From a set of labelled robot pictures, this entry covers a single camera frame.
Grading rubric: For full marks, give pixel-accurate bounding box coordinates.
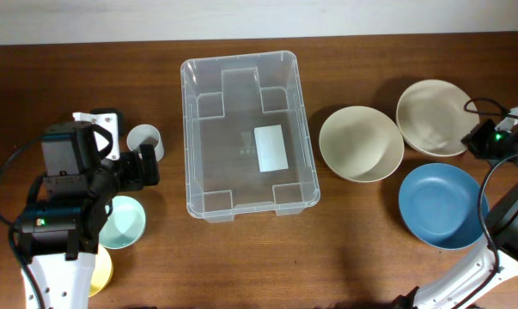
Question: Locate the beige bowl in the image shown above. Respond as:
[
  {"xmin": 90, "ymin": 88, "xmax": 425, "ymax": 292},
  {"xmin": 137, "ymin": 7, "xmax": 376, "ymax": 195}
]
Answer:
[
  {"xmin": 319, "ymin": 106, "xmax": 405, "ymax": 183},
  {"xmin": 396, "ymin": 79, "xmax": 479, "ymax": 157}
]

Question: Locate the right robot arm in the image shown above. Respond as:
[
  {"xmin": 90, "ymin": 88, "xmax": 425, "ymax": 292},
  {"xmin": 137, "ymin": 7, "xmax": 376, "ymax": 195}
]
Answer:
[{"xmin": 391, "ymin": 125, "xmax": 518, "ymax": 309}]

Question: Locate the grey cup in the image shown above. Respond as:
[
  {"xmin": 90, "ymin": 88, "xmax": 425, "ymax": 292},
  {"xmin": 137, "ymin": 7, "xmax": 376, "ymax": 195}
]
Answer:
[{"xmin": 126, "ymin": 124, "xmax": 165, "ymax": 162}]

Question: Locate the white label in bin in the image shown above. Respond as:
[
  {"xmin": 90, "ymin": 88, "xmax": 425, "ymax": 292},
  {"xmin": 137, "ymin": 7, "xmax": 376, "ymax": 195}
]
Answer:
[{"xmin": 254, "ymin": 124, "xmax": 289, "ymax": 173}]

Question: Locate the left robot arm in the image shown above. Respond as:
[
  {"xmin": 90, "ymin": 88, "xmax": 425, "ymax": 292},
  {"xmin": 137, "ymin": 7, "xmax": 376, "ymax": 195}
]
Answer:
[{"xmin": 9, "ymin": 142, "xmax": 160, "ymax": 308}]

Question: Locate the yellow bowl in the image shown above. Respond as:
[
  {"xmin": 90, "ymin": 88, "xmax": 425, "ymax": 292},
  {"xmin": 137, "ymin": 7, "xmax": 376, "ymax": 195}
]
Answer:
[{"xmin": 89, "ymin": 245, "xmax": 113, "ymax": 297}]

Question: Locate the mint green bowl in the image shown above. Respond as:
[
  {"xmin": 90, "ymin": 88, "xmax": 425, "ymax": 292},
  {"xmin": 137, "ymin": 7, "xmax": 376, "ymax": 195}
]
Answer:
[{"xmin": 99, "ymin": 196, "xmax": 146, "ymax": 250}]

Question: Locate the blue bowl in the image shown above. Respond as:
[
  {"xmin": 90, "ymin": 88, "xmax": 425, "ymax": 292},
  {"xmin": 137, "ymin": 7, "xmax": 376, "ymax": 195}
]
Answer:
[{"xmin": 398, "ymin": 163, "xmax": 489, "ymax": 250}]

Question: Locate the clear plastic storage bin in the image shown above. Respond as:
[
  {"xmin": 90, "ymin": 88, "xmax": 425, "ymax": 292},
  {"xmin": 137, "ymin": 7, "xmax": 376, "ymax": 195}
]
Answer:
[{"xmin": 180, "ymin": 51, "xmax": 320, "ymax": 222}]

